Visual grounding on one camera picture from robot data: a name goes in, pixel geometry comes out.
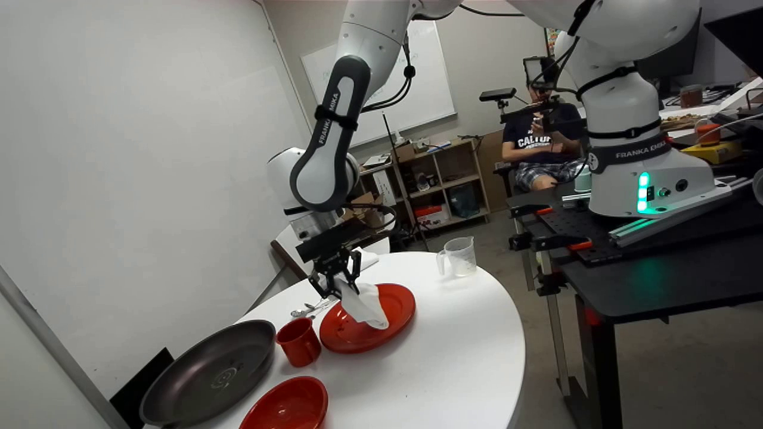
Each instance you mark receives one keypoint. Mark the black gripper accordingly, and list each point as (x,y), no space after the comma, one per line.
(336,261)

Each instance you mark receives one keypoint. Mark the white cloth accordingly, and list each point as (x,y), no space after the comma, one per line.
(365,308)

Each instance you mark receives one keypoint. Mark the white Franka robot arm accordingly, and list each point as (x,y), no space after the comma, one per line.
(372,33)

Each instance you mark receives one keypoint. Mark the red plate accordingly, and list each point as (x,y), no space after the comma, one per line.
(393,305)

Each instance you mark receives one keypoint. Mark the silver fork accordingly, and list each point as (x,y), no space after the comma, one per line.
(306,310)

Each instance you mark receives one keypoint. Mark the wooden chair white cushions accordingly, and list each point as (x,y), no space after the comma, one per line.
(290,254)

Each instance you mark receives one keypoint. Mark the red cup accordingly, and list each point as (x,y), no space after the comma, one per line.
(302,346)

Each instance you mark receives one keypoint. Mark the cardboard box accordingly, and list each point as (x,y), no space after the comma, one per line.
(371,208)

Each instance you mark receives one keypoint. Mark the clear plastic beaker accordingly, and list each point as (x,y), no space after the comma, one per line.
(458,264)

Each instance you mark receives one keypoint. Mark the red bowl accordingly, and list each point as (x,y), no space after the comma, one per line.
(287,406)

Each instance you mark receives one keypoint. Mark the wooden shelf unit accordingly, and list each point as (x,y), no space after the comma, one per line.
(441,184)

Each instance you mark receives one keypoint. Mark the dark frying pan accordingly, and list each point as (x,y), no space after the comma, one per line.
(207,375)

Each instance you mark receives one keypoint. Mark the whiteboard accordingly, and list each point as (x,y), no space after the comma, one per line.
(432,86)

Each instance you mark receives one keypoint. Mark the black orange bar clamp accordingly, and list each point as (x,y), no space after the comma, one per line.
(542,211)
(579,247)

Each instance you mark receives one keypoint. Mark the seated person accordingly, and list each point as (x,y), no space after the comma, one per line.
(540,145)

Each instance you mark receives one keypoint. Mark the black robot desk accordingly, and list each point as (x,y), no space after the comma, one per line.
(675,276)

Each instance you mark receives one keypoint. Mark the yellow box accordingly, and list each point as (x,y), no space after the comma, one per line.
(715,154)

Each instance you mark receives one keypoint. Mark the black monitor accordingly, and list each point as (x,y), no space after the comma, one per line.
(739,39)

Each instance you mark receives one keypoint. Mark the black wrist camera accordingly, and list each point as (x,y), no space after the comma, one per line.
(325,241)

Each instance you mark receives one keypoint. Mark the black camera on stand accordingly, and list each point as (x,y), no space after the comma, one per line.
(496,95)

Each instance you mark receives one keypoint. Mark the aluminium rail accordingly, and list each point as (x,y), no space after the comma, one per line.
(675,212)

